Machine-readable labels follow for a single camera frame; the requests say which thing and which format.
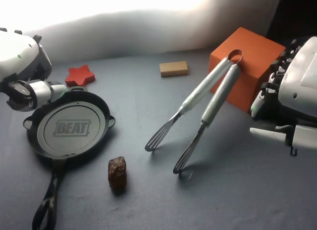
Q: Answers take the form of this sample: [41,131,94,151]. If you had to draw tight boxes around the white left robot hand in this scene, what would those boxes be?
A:
[0,27,67,113]

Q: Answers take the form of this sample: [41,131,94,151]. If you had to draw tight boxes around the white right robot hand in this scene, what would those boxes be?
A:
[249,36,317,151]

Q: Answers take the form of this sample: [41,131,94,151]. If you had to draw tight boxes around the metal tongs with taped handles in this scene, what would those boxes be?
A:
[145,49,245,175]

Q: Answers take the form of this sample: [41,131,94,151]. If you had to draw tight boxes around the brown meat chunk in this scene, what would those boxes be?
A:
[107,156,128,190]

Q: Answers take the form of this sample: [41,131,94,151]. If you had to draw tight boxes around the black frying pan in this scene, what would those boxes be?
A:
[23,85,116,230]

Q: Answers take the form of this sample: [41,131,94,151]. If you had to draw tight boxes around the large orange cube block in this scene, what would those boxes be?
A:
[209,27,287,114]

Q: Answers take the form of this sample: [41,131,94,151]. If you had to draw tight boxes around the red star block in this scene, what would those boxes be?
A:
[64,64,96,88]

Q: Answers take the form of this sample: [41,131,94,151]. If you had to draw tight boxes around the white backdrop sheet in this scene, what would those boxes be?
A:
[0,0,280,66]

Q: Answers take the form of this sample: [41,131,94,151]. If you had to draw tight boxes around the grey table cloth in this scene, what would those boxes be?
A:
[0,46,317,230]

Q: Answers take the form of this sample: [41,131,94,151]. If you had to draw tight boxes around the tan wooden block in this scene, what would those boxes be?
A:
[159,61,188,78]

